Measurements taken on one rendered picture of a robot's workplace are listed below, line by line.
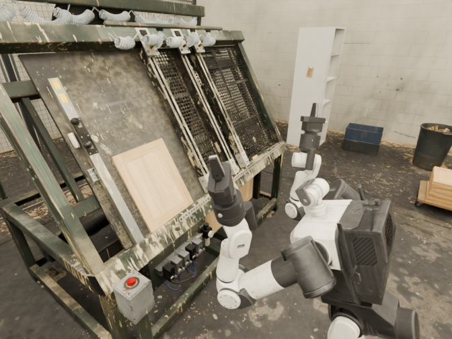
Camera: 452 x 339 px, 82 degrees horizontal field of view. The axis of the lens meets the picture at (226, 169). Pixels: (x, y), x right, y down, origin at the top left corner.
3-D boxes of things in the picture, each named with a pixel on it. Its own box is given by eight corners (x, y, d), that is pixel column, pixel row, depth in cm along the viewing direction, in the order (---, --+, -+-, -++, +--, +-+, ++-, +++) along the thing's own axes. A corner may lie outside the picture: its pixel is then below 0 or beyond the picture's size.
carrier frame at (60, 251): (132, 381, 161) (103, 290, 123) (31, 278, 230) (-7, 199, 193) (278, 208, 323) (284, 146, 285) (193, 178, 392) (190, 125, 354)
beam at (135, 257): (97, 295, 130) (106, 297, 123) (85, 275, 129) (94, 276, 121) (278, 152, 293) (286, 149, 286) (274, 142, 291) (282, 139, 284)
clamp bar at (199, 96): (227, 177, 212) (250, 170, 196) (162, 36, 196) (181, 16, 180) (234, 172, 219) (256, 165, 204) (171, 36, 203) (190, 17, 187)
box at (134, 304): (136, 326, 116) (128, 299, 108) (119, 312, 122) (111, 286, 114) (156, 306, 125) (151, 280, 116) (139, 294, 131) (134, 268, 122)
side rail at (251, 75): (271, 144, 285) (280, 141, 278) (229, 48, 270) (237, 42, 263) (274, 142, 291) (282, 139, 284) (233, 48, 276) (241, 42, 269)
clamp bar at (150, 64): (203, 194, 189) (227, 188, 173) (126, 35, 172) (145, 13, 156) (211, 188, 196) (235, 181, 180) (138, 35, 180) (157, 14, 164)
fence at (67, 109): (133, 244, 143) (137, 244, 141) (45, 82, 130) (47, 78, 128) (140, 239, 147) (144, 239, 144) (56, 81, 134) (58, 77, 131)
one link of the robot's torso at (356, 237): (408, 266, 97) (391, 178, 90) (397, 342, 73) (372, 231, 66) (329, 256, 117) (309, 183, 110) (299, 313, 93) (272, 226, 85)
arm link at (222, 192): (196, 195, 62) (210, 227, 69) (236, 189, 61) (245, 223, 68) (202, 164, 72) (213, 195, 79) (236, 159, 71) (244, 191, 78)
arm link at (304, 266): (298, 290, 82) (335, 275, 75) (285, 301, 75) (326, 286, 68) (279, 255, 86) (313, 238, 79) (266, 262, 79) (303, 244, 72)
